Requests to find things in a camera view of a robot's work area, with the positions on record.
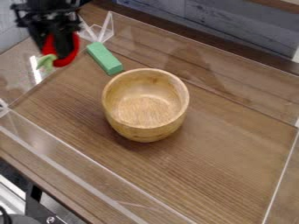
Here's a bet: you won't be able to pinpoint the red plush strawberry toy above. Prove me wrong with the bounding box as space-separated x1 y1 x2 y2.
36 32 80 72

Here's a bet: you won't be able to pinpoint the black table leg bracket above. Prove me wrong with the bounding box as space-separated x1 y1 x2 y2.
24 184 67 224

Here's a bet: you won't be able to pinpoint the black cable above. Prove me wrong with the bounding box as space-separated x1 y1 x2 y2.
0 205 13 224

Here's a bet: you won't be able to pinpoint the green rectangular block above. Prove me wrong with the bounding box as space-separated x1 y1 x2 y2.
87 42 124 75

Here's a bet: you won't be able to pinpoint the clear acrylic tray walls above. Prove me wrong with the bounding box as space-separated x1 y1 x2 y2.
0 11 299 224

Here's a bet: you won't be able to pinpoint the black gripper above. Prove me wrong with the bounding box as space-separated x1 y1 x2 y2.
11 0 80 59

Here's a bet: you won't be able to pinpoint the clear acrylic corner bracket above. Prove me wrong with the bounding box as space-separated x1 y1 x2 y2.
79 11 115 44

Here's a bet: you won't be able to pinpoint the wooden bowl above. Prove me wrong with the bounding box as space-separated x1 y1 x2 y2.
101 68 191 143

